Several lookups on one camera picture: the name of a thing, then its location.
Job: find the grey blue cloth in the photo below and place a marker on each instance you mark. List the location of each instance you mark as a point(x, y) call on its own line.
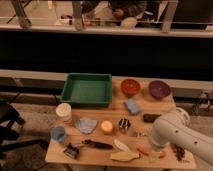
point(86, 125)

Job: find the blue sponge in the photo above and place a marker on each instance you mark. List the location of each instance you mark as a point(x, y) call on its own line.
point(132, 106)

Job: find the black binder clip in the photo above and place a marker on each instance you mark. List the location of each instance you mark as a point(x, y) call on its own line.
point(71, 151)

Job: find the silver spoon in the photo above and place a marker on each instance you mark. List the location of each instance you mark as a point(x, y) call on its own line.
point(140, 134)

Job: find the dark red grape bunch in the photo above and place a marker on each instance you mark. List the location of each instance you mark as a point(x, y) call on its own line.
point(179, 152)

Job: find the purple bowl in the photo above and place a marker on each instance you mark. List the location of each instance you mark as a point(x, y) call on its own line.
point(159, 89)

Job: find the red bowl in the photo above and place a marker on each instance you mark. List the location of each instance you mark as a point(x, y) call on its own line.
point(130, 87)

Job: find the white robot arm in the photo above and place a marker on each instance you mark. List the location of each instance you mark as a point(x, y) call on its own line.
point(172, 127)

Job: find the metal cookie cutter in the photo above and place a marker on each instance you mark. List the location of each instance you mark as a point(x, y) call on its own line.
point(124, 125)

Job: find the red chili pepper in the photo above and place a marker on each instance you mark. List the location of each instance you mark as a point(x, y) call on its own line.
point(146, 152)

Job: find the green plastic tray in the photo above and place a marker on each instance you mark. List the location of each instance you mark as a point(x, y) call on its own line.
point(87, 90)

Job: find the wooden spatula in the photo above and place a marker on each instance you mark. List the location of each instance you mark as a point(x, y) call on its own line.
point(124, 156)

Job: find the blue plastic cup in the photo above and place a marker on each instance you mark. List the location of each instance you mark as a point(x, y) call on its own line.
point(58, 134)

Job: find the black rectangular block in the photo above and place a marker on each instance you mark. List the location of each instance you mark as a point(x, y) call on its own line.
point(150, 118)

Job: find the black handled brush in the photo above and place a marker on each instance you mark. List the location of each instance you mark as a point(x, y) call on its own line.
point(98, 145)

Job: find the black office chair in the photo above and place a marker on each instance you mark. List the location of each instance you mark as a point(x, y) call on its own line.
point(8, 116)

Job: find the white paper cup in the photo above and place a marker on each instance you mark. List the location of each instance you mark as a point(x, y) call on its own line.
point(64, 112)

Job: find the white plastic scoop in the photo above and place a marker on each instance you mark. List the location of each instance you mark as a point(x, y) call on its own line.
point(120, 145)

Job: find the person in background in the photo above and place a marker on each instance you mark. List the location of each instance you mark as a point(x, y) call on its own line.
point(117, 11)

